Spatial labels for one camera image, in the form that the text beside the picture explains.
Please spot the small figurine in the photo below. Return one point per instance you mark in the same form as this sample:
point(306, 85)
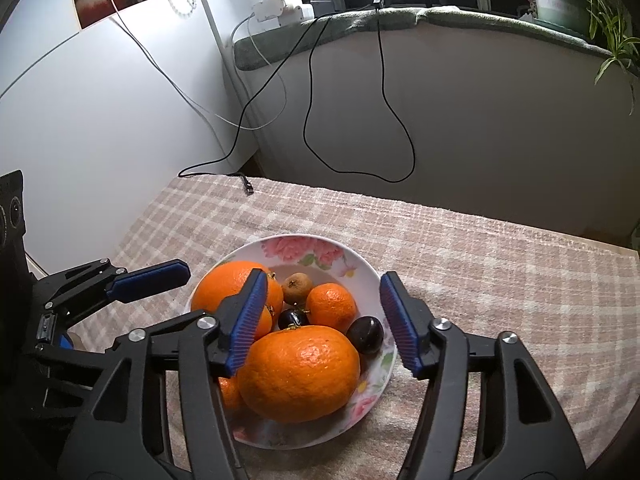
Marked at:
point(531, 4)

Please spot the potted spider plant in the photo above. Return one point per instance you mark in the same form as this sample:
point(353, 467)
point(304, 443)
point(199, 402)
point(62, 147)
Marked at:
point(560, 2)

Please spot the dark purple plum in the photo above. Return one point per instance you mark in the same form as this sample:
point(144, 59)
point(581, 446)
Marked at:
point(292, 318)
point(365, 335)

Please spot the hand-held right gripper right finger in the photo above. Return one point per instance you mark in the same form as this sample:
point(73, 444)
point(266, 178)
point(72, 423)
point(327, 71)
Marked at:
point(400, 320)

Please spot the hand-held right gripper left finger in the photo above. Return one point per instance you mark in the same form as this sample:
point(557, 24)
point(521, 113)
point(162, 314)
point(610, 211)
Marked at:
point(245, 330)

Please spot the grey windowsill mat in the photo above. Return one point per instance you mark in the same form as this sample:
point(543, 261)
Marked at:
point(350, 22)

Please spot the plain small mandarin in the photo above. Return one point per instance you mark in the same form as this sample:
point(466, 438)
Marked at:
point(331, 307)

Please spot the large rough-skinned orange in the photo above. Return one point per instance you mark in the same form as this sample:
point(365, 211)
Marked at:
point(299, 372)

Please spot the tiny orange kumquat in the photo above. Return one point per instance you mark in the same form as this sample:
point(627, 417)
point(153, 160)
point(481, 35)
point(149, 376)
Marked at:
point(230, 395)

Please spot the large smooth round orange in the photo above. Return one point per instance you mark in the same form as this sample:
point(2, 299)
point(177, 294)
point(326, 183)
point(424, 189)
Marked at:
point(220, 290)

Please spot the brown kiwi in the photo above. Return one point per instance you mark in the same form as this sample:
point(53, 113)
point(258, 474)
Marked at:
point(296, 288)

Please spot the floral white plate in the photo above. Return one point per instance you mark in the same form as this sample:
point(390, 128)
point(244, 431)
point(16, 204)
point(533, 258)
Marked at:
point(300, 255)

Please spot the white flat adapter box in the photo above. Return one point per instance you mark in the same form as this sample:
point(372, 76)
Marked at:
point(306, 11)

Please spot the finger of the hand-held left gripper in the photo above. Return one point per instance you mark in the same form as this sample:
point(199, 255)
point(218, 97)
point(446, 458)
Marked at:
point(75, 360)
point(147, 278)

